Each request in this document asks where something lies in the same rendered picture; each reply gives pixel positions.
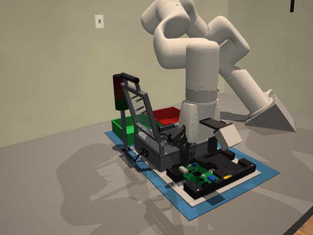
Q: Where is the green bin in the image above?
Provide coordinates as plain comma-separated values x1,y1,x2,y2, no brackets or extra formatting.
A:
112,116,163,146

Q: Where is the green circuit board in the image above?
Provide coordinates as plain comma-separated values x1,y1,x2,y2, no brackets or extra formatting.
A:
178,162,219,187

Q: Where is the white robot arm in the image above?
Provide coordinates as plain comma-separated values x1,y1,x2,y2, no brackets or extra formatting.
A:
141,0,273,151

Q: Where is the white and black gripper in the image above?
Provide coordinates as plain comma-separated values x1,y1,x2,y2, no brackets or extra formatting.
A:
170,98,226,166

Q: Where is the red bin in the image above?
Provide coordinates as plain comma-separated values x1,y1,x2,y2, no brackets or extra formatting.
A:
153,107,180,126

